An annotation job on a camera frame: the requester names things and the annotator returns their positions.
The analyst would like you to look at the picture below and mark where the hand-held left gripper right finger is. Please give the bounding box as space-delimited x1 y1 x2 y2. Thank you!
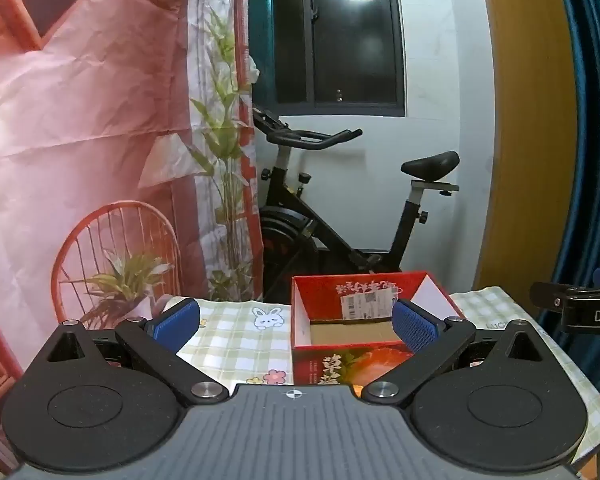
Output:
361 299 549 408

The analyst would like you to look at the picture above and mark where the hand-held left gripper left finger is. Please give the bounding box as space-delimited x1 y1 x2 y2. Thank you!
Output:
39 297 229 407

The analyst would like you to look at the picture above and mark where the red strawberry print cardboard box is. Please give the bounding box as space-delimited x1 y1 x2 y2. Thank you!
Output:
290 270 466 389

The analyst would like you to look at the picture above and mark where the green checked rabbit print tablecloth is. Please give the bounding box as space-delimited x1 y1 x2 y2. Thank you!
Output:
157 285 600 467

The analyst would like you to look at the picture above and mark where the black exercise bike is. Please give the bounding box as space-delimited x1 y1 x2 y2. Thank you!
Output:
252 105 462 306

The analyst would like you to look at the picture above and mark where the blue curtain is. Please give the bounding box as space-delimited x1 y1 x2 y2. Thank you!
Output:
534 0 600 397

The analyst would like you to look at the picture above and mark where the wooden door panel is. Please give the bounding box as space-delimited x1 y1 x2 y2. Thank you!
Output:
472 0 588 311

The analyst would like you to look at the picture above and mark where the printed backdrop cloth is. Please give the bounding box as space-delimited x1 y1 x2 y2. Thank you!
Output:
0 0 267 473

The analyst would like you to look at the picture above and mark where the dark framed window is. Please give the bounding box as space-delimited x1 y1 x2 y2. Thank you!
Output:
247 0 407 119

